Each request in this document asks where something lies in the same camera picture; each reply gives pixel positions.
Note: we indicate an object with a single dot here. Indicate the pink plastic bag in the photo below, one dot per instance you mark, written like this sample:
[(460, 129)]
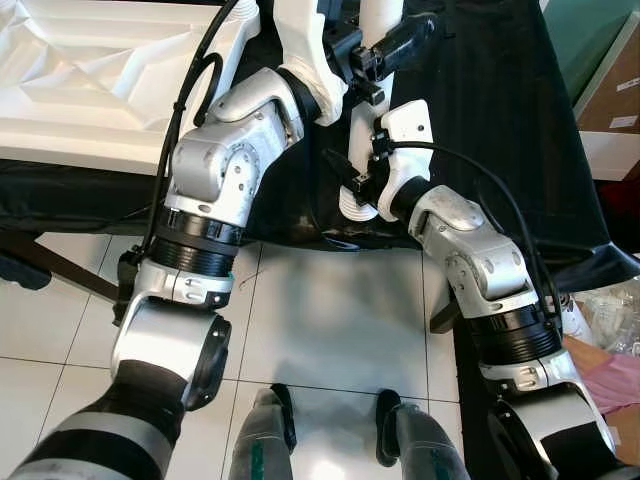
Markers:
[(610, 380)]

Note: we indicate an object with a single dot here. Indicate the brown cardboard box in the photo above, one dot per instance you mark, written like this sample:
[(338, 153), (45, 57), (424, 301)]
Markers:
[(612, 100)]

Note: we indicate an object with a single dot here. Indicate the grey robot foot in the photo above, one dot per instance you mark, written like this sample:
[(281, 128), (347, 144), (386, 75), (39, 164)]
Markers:
[(425, 445), (262, 440)]

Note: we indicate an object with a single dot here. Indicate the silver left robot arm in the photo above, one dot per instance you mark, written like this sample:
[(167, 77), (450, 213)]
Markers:
[(210, 160)]

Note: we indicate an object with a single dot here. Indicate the white plastic table top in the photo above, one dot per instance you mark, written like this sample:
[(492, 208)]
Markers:
[(80, 100)]

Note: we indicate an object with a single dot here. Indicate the grey left robot foot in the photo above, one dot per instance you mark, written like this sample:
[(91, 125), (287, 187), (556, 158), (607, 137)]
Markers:
[(262, 440)]

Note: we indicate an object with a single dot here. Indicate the clear plastic bag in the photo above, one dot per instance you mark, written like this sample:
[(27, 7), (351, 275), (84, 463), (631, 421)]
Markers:
[(610, 315)]

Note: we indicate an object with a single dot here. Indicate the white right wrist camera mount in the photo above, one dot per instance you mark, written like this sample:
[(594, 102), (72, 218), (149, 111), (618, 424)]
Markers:
[(405, 125)]

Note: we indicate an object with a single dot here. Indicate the black plastic table cover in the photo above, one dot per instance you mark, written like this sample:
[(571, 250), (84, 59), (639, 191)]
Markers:
[(480, 100)]

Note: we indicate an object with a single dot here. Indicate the white plastic table leg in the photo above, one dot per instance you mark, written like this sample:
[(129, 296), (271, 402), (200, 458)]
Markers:
[(362, 130)]

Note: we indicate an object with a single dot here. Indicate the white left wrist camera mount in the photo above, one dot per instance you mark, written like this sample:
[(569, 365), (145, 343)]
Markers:
[(305, 50)]

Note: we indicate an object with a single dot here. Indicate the grey right robot foot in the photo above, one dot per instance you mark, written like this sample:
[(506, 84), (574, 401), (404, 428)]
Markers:
[(425, 445)]

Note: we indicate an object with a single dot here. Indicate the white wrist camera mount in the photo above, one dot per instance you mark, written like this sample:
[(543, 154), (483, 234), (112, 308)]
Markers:
[(305, 50), (405, 125)]

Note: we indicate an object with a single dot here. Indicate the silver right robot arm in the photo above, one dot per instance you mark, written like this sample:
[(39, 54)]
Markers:
[(480, 260)]

